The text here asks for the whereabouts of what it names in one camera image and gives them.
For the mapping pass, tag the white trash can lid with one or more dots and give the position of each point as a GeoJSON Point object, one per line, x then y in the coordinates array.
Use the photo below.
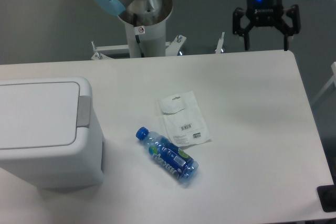
{"type": "Point", "coordinates": [43, 114]}

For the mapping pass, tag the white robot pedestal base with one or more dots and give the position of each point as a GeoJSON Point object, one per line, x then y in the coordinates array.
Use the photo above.
{"type": "Point", "coordinates": [143, 42]}

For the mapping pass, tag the black device at table edge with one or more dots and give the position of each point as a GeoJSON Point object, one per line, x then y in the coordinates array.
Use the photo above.
{"type": "Point", "coordinates": [327, 197]}

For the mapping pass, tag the white plastic packaging bag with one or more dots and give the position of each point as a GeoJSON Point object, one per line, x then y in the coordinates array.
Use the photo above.
{"type": "Point", "coordinates": [183, 120]}

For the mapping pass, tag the white plastic trash can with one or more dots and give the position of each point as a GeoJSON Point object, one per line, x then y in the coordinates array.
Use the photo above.
{"type": "Point", "coordinates": [76, 165]}

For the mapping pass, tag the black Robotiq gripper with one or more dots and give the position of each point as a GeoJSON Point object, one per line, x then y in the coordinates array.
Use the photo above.
{"type": "Point", "coordinates": [266, 13]}

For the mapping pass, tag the white frame at right edge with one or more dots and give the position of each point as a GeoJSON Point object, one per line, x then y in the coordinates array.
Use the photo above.
{"type": "Point", "coordinates": [327, 89]}

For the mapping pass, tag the blue plastic water bottle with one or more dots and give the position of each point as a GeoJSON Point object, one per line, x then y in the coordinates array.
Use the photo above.
{"type": "Point", "coordinates": [172, 158]}

